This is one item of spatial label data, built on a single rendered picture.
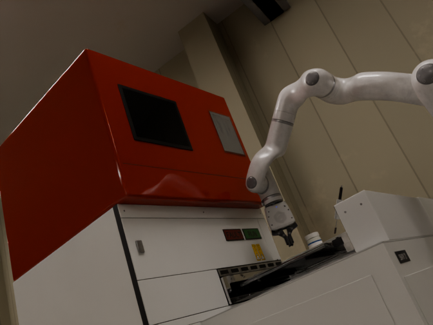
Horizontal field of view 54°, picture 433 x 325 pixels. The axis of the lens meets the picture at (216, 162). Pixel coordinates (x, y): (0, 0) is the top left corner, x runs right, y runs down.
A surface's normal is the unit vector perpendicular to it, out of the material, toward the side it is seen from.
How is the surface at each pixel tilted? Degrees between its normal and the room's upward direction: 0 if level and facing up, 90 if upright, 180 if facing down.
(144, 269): 90
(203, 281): 90
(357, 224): 90
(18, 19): 180
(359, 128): 90
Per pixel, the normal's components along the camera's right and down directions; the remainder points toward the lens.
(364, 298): -0.62, -0.11
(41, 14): 0.33, 0.87
